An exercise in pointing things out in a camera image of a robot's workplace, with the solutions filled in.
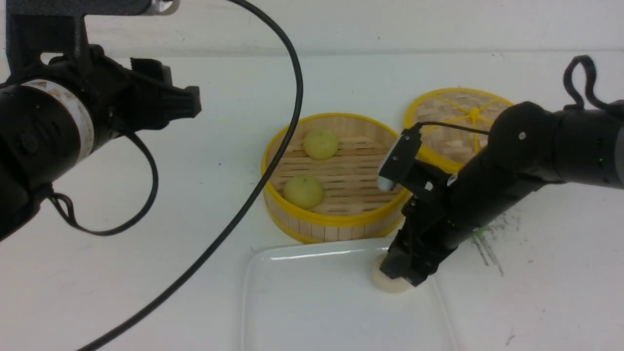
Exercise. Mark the bamboo steamer lid yellow rim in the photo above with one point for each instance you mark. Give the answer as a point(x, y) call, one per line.
point(446, 146)

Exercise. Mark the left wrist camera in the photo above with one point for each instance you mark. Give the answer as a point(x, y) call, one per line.
point(92, 7)

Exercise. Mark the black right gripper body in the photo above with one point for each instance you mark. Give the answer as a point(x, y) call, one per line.
point(427, 226)

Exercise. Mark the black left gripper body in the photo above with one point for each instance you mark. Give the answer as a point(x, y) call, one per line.
point(50, 58)

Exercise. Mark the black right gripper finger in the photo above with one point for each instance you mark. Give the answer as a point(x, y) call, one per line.
point(398, 264)
point(424, 264)

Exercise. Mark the yellow steamed bun front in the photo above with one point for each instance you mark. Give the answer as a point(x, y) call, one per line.
point(304, 191)

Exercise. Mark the white rectangular plate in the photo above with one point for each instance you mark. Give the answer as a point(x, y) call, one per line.
point(320, 297)

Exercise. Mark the white steamed bun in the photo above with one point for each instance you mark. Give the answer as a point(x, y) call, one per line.
point(385, 284)

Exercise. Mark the green cube block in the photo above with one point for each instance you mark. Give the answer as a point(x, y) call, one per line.
point(479, 234)

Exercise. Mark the yellow steamed bun back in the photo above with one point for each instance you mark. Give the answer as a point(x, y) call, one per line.
point(321, 144)

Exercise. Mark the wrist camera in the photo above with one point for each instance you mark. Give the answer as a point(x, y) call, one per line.
point(92, 7)
point(399, 161)

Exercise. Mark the bamboo steamer basket yellow rim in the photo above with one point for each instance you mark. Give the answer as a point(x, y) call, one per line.
point(352, 207)

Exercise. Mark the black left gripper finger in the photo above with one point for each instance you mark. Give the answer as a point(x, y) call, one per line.
point(166, 104)

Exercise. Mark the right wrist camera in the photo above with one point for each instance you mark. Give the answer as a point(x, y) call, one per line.
point(399, 161)

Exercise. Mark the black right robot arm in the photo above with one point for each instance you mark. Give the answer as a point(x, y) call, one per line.
point(527, 148)

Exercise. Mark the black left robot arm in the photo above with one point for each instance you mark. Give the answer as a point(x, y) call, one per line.
point(64, 100)

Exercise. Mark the yellow steamed bun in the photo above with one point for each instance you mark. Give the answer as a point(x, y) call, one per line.
point(304, 191)
point(321, 144)

